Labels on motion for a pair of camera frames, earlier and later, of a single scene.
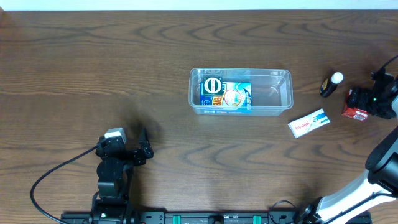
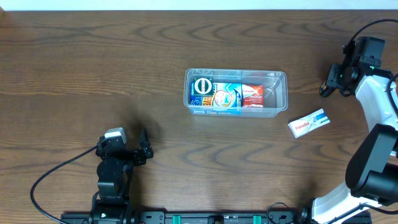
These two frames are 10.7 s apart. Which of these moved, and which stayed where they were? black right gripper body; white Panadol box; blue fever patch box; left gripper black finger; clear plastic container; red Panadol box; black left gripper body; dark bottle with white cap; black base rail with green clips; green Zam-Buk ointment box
Moved: red Panadol box; blue fever patch box; black right gripper body; green Zam-Buk ointment box
Stayed: black base rail with green clips; dark bottle with white cap; black left gripper body; white Panadol box; left gripper black finger; clear plastic container
